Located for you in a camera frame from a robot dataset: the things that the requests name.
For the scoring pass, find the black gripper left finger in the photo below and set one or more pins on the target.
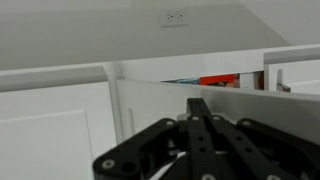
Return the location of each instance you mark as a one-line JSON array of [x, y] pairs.
[[146, 153]]

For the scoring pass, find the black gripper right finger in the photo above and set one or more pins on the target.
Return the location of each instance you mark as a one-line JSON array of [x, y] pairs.
[[246, 150]]

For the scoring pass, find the white cabinet door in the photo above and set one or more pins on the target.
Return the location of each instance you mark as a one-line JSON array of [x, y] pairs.
[[143, 103]]

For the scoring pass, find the red box in cabinet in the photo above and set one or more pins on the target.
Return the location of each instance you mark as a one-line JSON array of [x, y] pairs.
[[227, 80]]

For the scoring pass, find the white wall power outlet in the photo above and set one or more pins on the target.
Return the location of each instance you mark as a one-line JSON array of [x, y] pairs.
[[174, 17]]

